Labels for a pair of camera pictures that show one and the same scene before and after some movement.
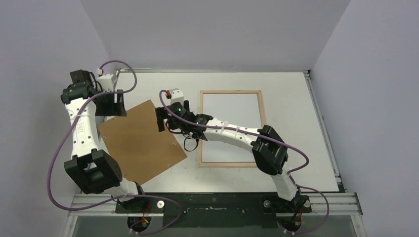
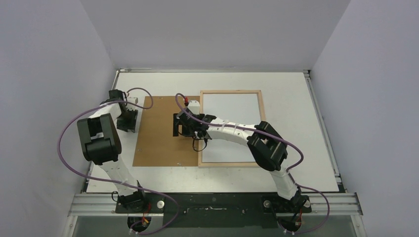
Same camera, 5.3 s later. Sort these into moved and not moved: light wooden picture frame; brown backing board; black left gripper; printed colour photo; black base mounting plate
Moved: brown backing board; black left gripper
Not moved: printed colour photo; black base mounting plate; light wooden picture frame
